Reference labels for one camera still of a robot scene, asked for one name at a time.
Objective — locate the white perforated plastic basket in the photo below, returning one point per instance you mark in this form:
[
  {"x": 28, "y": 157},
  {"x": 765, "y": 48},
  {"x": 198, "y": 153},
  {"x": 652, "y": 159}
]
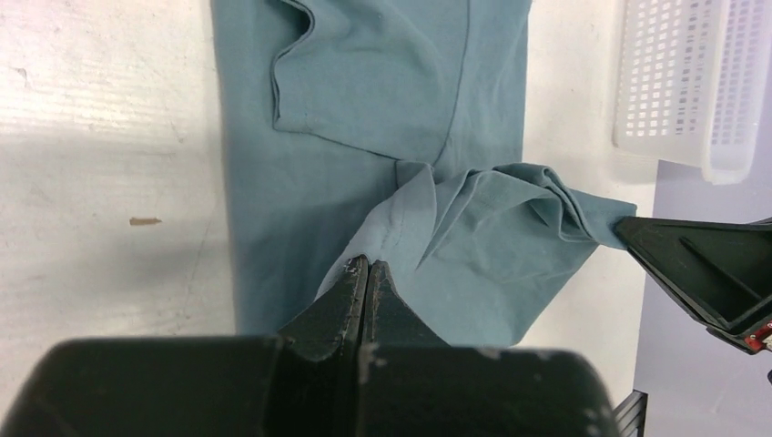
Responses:
[{"x": 691, "y": 83}]

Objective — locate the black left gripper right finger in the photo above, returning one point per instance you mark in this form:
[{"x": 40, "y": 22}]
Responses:
[{"x": 387, "y": 319}]

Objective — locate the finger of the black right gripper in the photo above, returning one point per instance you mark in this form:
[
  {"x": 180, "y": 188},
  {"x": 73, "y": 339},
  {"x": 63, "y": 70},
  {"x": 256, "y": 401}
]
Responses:
[{"x": 718, "y": 273}]

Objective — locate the teal blue t-shirt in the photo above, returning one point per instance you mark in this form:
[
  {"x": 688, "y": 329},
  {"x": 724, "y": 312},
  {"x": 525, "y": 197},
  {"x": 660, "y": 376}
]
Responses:
[{"x": 393, "y": 130}]

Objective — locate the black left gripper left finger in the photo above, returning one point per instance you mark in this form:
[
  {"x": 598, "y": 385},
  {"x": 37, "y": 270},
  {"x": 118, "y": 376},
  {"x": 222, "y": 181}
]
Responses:
[{"x": 332, "y": 323}]

